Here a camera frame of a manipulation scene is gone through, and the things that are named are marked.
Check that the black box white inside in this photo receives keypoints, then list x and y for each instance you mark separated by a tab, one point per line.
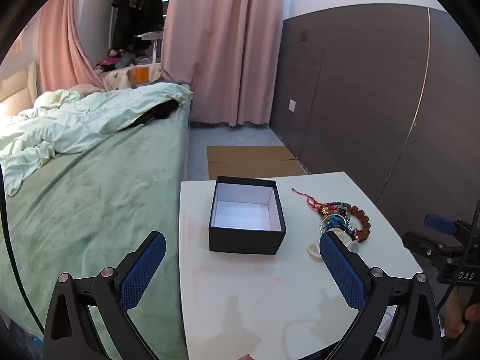
243	242

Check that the wide pink curtain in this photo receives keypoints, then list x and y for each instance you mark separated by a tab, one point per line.
225	45

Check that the dark wall switch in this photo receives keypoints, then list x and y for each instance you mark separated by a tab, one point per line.
304	35

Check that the person's right hand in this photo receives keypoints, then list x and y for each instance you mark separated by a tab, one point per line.
453	324

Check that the clear thin bangle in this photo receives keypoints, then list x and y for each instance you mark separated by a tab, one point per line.
321	226

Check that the bed with green sheet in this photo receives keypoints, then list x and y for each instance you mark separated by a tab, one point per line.
93	213

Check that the hanging dark clothes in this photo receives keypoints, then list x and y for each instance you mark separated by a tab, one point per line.
131	7

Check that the pink pillow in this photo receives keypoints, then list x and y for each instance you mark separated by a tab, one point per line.
88	87

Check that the tied-back pink curtain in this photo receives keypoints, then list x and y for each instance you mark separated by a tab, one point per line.
60	45

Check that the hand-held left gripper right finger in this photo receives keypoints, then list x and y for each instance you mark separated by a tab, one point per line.
341	270

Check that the cream patterned blanket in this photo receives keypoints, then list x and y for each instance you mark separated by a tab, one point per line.
120	77

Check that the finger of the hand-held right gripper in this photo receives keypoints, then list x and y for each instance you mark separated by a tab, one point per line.
440	224

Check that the beige padded headboard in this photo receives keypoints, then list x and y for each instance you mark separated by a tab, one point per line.
18	90

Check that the white rack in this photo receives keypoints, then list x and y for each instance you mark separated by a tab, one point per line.
153	35

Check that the black garment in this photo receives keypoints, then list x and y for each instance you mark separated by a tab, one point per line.
163	110

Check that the white jade bangle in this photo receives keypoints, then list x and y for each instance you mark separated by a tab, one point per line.
314	252

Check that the pale green duvet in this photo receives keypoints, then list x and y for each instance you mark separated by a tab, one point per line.
75	120

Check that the flat brown cardboard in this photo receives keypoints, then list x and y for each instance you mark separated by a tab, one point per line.
255	161

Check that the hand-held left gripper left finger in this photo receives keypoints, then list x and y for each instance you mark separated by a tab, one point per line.
144	270

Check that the white wall socket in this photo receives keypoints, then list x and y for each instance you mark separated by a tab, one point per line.
292	105

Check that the plush toys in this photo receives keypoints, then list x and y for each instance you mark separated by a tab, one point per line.
112	58

